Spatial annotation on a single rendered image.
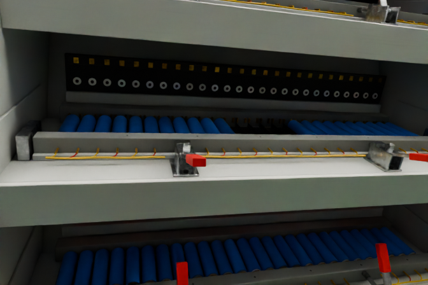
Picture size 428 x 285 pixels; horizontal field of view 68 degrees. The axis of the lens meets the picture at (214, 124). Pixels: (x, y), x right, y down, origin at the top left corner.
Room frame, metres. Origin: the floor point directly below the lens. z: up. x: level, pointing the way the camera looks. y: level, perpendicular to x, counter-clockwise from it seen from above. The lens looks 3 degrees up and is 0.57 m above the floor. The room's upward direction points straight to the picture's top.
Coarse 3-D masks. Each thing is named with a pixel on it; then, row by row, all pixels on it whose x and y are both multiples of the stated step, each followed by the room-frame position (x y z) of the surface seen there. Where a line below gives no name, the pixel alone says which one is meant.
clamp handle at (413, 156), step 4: (392, 144) 0.40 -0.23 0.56; (388, 148) 0.41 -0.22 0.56; (392, 148) 0.41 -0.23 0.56; (388, 152) 0.41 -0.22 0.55; (392, 152) 0.41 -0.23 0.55; (400, 156) 0.39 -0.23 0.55; (404, 156) 0.38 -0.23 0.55; (408, 156) 0.38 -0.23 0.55; (412, 156) 0.37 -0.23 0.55; (416, 156) 0.36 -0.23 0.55; (420, 156) 0.36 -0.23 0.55; (424, 156) 0.35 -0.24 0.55; (416, 160) 0.37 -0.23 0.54; (420, 160) 0.36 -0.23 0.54; (424, 160) 0.35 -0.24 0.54
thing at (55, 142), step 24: (48, 144) 0.34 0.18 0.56; (72, 144) 0.34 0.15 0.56; (96, 144) 0.35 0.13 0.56; (120, 144) 0.35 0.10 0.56; (144, 144) 0.36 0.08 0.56; (168, 144) 0.37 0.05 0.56; (192, 144) 0.38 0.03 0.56; (216, 144) 0.38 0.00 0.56; (240, 144) 0.39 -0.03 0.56; (264, 144) 0.40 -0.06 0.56; (288, 144) 0.41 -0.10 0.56; (312, 144) 0.42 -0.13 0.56; (336, 144) 0.43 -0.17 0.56; (360, 144) 0.44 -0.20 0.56; (408, 144) 0.46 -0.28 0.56
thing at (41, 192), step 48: (96, 96) 0.46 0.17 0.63; (144, 96) 0.47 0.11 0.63; (192, 96) 0.50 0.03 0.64; (0, 144) 0.30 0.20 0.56; (0, 192) 0.29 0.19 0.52; (48, 192) 0.30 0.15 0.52; (96, 192) 0.31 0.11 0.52; (144, 192) 0.32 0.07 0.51; (192, 192) 0.34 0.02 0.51; (240, 192) 0.35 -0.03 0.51; (288, 192) 0.37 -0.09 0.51; (336, 192) 0.38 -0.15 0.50; (384, 192) 0.40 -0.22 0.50
